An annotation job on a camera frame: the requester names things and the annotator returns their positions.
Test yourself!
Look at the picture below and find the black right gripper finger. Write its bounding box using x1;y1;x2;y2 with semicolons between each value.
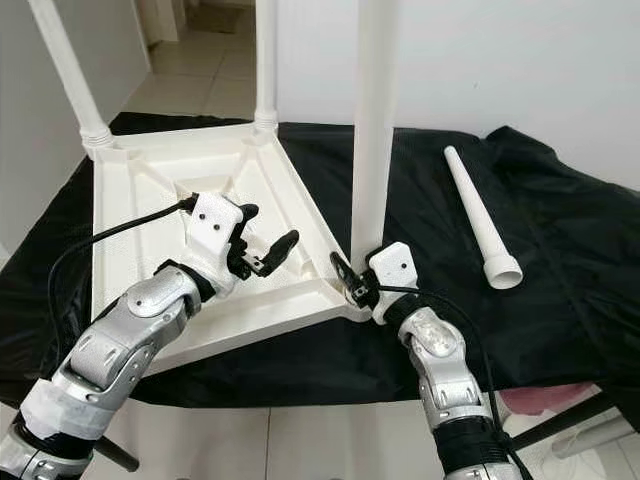
328;249;362;305

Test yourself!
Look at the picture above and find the white plastic children table top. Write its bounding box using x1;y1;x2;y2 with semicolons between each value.
88;120;371;376

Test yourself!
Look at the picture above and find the white plastic table leg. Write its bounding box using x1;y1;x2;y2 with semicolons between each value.
350;0;403;266
28;0;113;159
444;145;524;291
253;0;281;131

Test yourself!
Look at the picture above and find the black shiny table cloth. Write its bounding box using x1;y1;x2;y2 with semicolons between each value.
0;110;640;411

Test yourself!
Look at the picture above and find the pink cloth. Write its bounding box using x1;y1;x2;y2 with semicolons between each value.
500;382;596;413

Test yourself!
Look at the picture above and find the black metal table leg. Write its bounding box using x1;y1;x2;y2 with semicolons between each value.
95;435;141;473
500;390;640;451

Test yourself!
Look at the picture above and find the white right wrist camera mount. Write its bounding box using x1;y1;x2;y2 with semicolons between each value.
365;241;419;326

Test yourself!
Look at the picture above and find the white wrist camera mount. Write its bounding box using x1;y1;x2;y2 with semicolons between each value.
365;241;419;326
182;193;246;296

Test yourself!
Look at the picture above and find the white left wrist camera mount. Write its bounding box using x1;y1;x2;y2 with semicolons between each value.
182;193;246;296

